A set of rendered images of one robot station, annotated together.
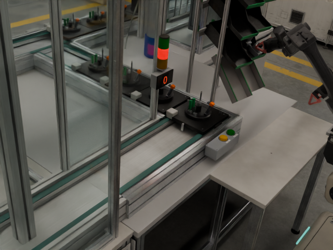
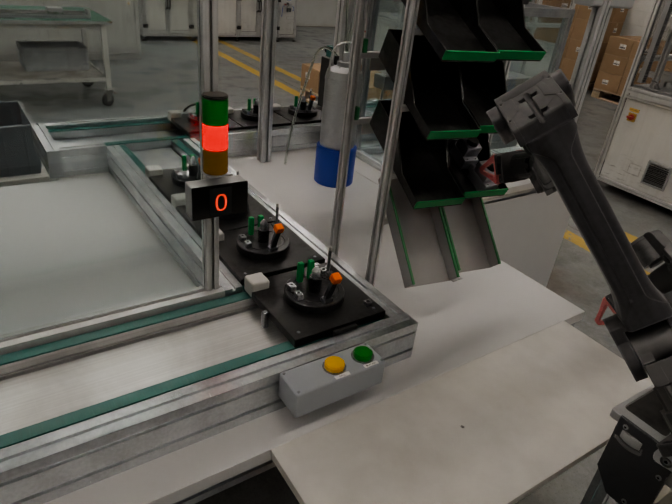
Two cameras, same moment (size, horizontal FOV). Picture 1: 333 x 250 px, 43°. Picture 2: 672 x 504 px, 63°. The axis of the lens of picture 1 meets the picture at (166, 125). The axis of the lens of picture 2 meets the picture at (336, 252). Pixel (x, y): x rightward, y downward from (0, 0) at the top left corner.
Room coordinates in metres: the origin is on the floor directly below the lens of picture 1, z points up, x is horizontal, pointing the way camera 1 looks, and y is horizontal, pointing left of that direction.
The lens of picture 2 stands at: (0.93, -0.51, 1.69)
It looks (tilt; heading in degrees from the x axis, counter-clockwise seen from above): 29 degrees down; 17
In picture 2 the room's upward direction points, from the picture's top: 7 degrees clockwise
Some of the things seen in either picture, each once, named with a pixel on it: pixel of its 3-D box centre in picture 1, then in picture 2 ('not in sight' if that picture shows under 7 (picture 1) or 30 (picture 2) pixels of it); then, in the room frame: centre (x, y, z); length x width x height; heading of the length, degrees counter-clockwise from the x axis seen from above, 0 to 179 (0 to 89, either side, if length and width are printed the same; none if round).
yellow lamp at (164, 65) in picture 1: (162, 62); (215, 159); (1.85, 0.05, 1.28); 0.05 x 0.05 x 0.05
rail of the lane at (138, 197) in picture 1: (189, 157); (231, 396); (1.62, -0.12, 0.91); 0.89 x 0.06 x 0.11; 144
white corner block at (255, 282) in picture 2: (171, 113); (256, 285); (1.91, -0.02, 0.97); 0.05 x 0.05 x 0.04; 54
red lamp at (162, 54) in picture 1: (162, 52); (215, 135); (1.85, 0.05, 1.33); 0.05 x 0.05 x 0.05
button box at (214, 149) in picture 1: (222, 143); (332, 377); (1.74, -0.28, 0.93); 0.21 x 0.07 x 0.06; 144
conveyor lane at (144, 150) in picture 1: (157, 145); (185, 348); (1.70, 0.04, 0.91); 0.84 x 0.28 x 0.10; 144
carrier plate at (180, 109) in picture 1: (197, 115); (313, 299); (1.93, -0.16, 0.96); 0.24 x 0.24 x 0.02; 54
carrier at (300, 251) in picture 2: (160, 89); (263, 232); (2.08, 0.05, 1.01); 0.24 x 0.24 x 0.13; 54
